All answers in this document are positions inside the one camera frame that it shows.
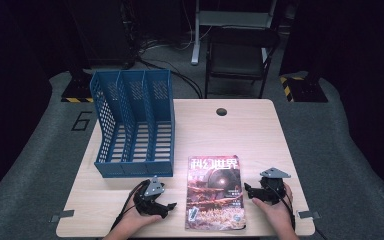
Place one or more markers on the black folding chair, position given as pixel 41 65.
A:
pixel 236 56

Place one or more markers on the blue plastic file rack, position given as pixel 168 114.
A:
pixel 160 86

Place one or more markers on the grey metal table bracket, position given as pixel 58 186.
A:
pixel 61 215
pixel 308 214

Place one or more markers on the red-brown cover magazine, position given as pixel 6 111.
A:
pixel 213 200

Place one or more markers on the white metal desk frame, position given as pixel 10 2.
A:
pixel 196 40

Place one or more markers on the dark cabinet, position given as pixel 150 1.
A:
pixel 100 33

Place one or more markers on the person's left hand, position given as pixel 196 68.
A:
pixel 136 220

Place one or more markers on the person's right hand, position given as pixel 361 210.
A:
pixel 280 215

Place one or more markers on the black striped stand base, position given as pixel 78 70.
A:
pixel 308 90
pixel 78 90

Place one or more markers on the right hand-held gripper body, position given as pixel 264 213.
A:
pixel 273 190

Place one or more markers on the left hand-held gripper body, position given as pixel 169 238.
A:
pixel 148 201

